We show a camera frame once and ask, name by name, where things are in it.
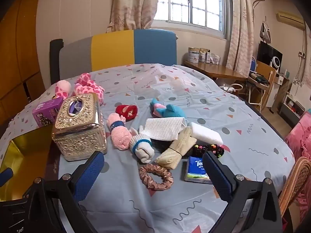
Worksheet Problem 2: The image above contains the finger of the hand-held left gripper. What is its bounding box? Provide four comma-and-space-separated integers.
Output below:
0, 168, 14, 187

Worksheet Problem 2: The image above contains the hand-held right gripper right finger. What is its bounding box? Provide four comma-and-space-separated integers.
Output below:
202, 151, 283, 233

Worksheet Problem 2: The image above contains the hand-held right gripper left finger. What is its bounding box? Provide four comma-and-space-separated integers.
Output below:
24, 151, 105, 233

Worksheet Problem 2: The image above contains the black beaded hairpiece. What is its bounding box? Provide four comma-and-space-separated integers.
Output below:
151, 138, 225, 158

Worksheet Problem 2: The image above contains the gold lined gift box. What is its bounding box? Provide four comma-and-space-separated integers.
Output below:
0, 124, 61, 202

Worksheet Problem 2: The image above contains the white cloth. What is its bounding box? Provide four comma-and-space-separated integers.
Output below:
191, 122, 223, 145

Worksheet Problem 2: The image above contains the pink knit sock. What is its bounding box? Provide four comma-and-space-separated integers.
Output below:
107, 113, 133, 150

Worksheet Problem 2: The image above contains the beige mesh cloth bundle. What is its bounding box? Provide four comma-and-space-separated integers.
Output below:
155, 126, 197, 169

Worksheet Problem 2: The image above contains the pink satin scrunchie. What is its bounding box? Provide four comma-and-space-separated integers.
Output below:
139, 163, 172, 190

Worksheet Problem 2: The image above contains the white sock with blue band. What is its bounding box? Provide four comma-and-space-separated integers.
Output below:
129, 125, 155, 164

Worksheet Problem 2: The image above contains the red knit hat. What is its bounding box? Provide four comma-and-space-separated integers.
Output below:
115, 104, 138, 122

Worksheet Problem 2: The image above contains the white textured towel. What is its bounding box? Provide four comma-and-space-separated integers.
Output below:
140, 117, 187, 141

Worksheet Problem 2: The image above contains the blue plush elephant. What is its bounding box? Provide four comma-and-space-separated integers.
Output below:
150, 98, 186, 119

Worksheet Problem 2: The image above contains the blue tissue packet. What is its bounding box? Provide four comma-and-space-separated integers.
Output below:
183, 156, 214, 184

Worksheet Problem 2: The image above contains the ornate silver tissue box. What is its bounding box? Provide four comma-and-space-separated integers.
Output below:
52, 93, 108, 162

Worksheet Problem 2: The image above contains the purple carton box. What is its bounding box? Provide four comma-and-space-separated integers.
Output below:
32, 97, 64, 128

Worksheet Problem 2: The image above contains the rattan chair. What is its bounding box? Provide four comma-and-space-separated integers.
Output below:
278, 156, 311, 217

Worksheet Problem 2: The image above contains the pink spotted plush toy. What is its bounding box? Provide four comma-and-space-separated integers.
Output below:
54, 73, 105, 105

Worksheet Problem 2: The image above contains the pink blanket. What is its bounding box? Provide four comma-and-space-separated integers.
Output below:
284, 112, 311, 224

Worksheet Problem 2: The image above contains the printed pale blue tablecloth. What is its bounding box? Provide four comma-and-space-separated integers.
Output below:
0, 63, 295, 233

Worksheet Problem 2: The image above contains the wooden desk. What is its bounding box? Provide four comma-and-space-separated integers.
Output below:
182, 59, 247, 82

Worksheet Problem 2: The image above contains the wooden folding chair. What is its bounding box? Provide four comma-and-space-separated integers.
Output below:
248, 61, 276, 112

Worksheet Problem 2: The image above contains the multicolour chair back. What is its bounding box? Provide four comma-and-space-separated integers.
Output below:
59, 29, 177, 82

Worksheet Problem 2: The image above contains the white round fan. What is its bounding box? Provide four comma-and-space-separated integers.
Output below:
271, 56, 282, 72

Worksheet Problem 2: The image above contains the wooden wardrobe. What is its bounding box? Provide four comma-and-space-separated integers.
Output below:
0, 0, 46, 127

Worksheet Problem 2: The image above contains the black monitor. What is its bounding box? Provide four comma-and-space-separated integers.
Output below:
257, 41, 283, 70

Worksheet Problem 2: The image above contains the pale pink patterned curtain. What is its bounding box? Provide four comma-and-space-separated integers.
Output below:
226, 0, 254, 77

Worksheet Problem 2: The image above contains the hanging grey bag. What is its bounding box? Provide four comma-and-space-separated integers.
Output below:
259, 22, 273, 43

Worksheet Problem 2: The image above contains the barred window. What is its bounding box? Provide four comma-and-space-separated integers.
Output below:
153, 0, 230, 39

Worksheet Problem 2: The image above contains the beige starfish print curtain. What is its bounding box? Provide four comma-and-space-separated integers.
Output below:
106, 0, 163, 33

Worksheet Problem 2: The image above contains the wall air conditioner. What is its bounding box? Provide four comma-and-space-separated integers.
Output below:
276, 10, 305, 28

